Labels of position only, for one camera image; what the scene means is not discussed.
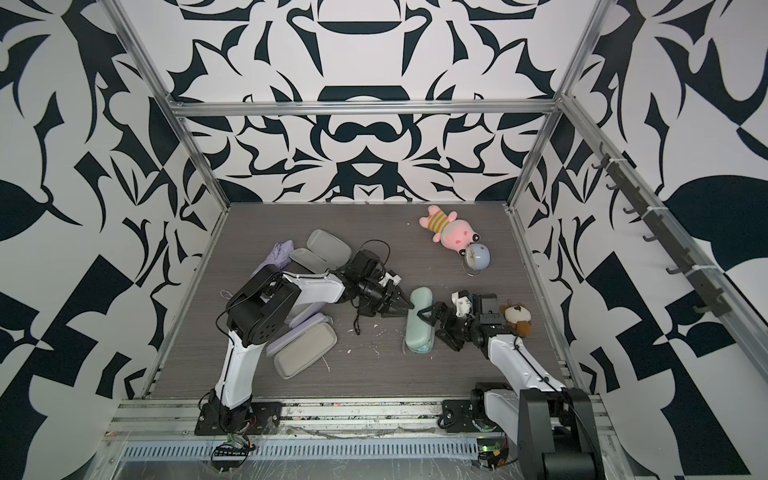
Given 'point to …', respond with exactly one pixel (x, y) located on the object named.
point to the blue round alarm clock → (477, 259)
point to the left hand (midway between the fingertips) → (413, 306)
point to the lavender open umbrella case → (308, 337)
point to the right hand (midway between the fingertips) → (427, 318)
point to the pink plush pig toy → (455, 234)
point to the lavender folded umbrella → (280, 255)
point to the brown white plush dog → (519, 316)
